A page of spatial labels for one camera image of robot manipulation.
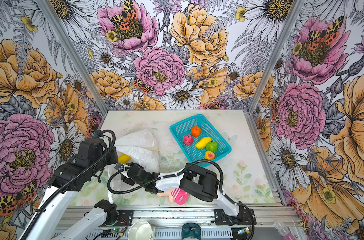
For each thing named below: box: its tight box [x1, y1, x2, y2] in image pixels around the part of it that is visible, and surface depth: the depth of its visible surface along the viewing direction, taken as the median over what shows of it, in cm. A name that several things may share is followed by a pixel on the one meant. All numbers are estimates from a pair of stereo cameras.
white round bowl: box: [128, 220, 156, 240], surface depth 71 cm
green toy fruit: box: [206, 141, 219, 153], surface depth 97 cm
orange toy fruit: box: [191, 126, 202, 138], surface depth 104 cm
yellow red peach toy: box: [205, 150, 215, 161], surface depth 93 cm
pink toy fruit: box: [183, 134, 193, 146], surface depth 101 cm
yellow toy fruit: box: [195, 137, 212, 150], surface depth 101 cm
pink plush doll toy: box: [156, 188, 190, 206], surface depth 77 cm
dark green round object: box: [181, 222, 202, 240], surface depth 66 cm
